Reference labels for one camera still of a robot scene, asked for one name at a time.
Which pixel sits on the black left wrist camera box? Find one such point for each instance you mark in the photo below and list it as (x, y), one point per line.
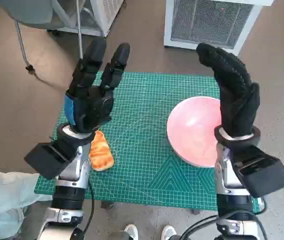
(46, 157)

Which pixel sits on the thin silver metal pole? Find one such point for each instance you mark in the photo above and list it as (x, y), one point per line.
(79, 30)

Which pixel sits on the white shoe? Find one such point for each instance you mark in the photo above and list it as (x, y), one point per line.
(168, 233)
(131, 232)

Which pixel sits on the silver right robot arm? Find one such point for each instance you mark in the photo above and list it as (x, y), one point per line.
(228, 180)

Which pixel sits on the grey chair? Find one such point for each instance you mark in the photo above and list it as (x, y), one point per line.
(26, 10)

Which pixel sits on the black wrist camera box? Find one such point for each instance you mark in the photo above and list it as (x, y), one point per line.
(46, 157)
(267, 175)

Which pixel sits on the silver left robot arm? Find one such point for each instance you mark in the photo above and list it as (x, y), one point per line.
(69, 175)

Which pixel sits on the large white mesh cabinet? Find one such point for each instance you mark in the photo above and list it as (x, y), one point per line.
(207, 22)

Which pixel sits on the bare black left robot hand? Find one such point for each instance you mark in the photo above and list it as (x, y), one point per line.
(91, 105)

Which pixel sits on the pink bowl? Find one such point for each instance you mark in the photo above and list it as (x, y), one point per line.
(191, 130)

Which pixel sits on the black table bracket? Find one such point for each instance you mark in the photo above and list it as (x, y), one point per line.
(195, 211)
(107, 205)

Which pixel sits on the green cutting mat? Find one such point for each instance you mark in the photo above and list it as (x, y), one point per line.
(141, 112)

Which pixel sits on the white wheeled mesh cabinet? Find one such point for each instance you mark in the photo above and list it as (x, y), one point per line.
(106, 12)

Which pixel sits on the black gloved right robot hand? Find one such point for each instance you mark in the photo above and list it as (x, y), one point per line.
(237, 105)

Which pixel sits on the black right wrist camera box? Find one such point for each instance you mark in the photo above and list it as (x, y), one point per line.
(267, 175)

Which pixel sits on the long striped toy bread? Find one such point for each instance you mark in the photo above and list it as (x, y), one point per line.
(100, 155)

